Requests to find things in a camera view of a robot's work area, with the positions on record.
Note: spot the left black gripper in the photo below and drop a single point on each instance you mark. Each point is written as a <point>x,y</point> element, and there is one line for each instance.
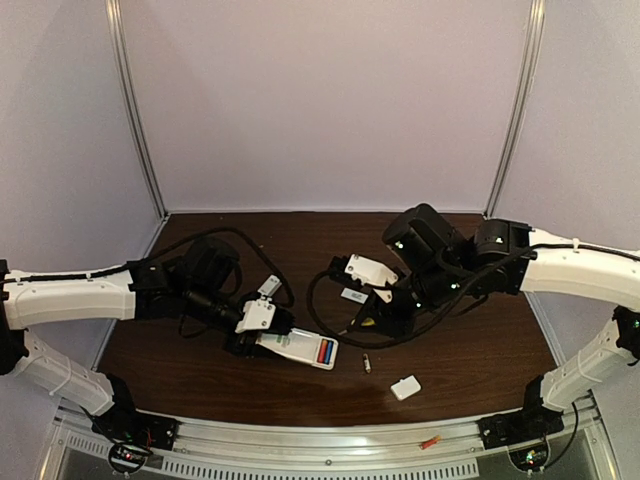
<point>248,340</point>

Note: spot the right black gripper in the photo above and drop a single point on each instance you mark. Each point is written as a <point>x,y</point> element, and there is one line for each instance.
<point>382,304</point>

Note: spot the yellow handled screwdriver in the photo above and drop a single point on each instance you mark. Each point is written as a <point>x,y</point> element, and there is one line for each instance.
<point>362,326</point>

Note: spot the white air conditioner remote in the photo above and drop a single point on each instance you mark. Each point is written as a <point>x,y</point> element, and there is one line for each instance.
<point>299,345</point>

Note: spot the slim white remote control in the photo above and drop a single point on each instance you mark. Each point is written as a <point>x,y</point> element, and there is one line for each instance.
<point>270,286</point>

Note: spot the small white battery cover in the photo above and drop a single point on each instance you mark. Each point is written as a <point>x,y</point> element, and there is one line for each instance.
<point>406,388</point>

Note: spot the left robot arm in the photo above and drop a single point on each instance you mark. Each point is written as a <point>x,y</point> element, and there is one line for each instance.
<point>189,285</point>

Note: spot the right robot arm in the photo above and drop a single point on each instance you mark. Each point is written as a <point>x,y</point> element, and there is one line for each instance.
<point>504,257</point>

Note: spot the red battery in remote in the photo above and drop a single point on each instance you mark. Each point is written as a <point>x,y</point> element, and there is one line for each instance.
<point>321,351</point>

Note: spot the gold white battery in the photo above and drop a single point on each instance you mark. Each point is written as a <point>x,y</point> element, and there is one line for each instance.
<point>367,363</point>

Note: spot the red yellow battery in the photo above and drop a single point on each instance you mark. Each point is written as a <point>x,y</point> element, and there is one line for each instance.
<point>430,442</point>

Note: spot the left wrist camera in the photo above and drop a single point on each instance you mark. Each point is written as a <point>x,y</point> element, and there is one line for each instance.
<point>262,315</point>

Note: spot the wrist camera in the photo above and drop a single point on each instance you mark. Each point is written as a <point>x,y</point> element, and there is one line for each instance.
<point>262,315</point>
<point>358,271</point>

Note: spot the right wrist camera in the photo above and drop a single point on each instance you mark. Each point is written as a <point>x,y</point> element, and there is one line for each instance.
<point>358,271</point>

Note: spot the curved aluminium front rail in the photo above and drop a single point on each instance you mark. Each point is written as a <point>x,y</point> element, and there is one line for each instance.
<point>218,450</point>

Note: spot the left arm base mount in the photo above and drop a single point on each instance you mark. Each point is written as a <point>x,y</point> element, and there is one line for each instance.
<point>134,437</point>

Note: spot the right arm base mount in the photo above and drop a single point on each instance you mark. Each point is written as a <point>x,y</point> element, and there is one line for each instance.
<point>524,434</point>

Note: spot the right aluminium frame post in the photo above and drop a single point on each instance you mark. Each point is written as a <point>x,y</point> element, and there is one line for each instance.
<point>534,31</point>

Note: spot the aluminium frame post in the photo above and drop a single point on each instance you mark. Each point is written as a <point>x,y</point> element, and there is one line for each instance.
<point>126,81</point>
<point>534,31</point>

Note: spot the left aluminium frame post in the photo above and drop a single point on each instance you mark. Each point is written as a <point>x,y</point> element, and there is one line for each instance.
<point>126,81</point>

